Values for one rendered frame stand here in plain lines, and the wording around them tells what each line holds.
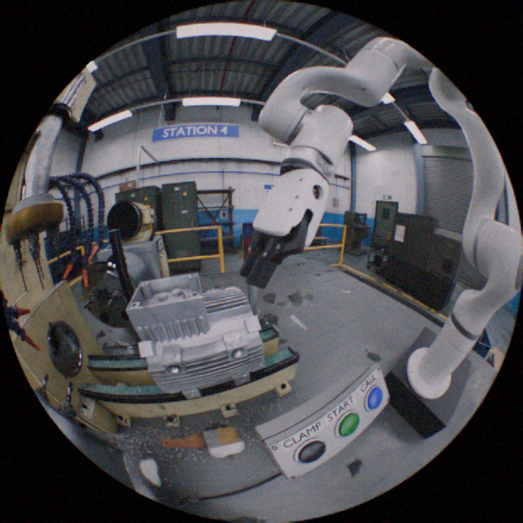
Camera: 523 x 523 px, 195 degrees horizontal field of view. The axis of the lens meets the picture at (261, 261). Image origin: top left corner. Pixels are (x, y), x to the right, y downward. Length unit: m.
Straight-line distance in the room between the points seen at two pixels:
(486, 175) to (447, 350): 0.37
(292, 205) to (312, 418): 0.23
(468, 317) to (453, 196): 6.26
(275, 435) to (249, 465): 0.29
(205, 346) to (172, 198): 3.26
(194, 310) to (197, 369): 0.10
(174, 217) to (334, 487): 3.61
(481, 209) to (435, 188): 6.32
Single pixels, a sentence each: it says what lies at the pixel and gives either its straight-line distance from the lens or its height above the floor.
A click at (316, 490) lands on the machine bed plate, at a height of 0.80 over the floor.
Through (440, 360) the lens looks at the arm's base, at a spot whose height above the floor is 1.00.
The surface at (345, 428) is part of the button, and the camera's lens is 0.21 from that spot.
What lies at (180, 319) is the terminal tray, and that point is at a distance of 0.25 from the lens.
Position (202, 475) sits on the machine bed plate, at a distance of 0.48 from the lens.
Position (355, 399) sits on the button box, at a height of 1.08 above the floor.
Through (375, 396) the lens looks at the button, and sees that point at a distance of 0.23.
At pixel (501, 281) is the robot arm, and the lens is 0.37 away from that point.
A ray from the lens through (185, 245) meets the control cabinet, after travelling 3.42.
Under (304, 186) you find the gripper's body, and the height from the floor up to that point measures 1.29.
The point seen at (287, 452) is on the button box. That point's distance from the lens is 0.19.
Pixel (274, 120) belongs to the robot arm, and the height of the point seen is 1.41.
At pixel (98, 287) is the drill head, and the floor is 1.09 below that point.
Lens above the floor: 1.26
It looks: 19 degrees down
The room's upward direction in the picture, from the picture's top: straight up
